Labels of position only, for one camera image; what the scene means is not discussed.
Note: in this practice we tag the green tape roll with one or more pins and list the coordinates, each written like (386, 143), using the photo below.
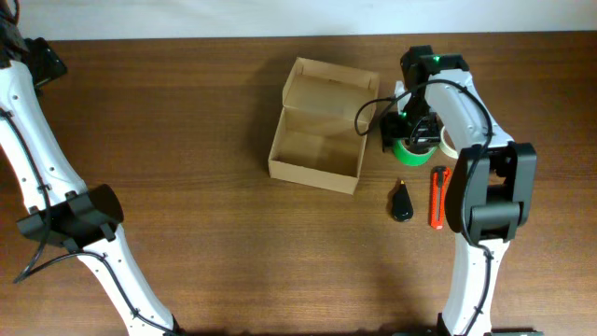
(412, 159)

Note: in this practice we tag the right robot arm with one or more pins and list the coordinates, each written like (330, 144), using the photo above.
(488, 196)

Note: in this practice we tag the orange utility knife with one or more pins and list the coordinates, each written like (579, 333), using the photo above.
(440, 177)

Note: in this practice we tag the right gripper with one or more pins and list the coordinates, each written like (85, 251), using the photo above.
(391, 130)

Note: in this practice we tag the brown cardboard box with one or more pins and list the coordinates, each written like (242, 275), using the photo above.
(315, 143)

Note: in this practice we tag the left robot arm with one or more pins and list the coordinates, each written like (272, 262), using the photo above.
(67, 219)

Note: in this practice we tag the white tape roll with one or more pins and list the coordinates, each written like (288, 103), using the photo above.
(444, 145)

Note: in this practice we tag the black glue bottle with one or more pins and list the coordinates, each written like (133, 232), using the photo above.
(401, 206)

